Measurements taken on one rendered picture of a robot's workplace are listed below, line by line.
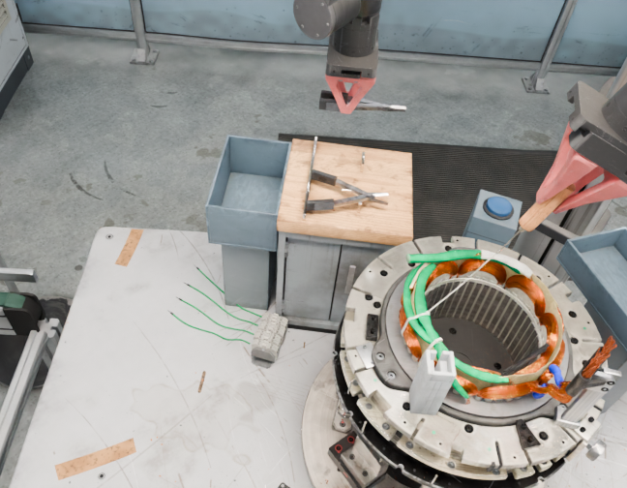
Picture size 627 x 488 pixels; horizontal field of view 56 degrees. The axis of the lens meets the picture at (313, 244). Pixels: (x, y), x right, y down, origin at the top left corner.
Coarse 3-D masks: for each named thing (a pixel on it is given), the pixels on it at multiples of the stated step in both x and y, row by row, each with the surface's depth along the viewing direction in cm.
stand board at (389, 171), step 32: (288, 160) 95; (320, 160) 96; (352, 160) 96; (384, 160) 97; (288, 192) 90; (320, 192) 91; (384, 192) 92; (288, 224) 87; (320, 224) 86; (352, 224) 87; (384, 224) 87
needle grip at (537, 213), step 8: (560, 192) 54; (568, 192) 53; (552, 200) 54; (560, 200) 54; (536, 208) 56; (544, 208) 55; (552, 208) 55; (528, 216) 56; (536, 216) 56; (544, 216) 56; (520, 224) 57; (528, 224) 57; (536, 224) 56
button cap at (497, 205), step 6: (492, 198) 96; (498, 198) 96; (504, 198) 96; (486, 204) 96; (492, 204) 95; (498, 204) 95; (504, 204) 95; (510, 204) 95; (492, 210) 94; (498, 210) 94; (504, 210) 94; (510, 210) 94; (504, 216) 94
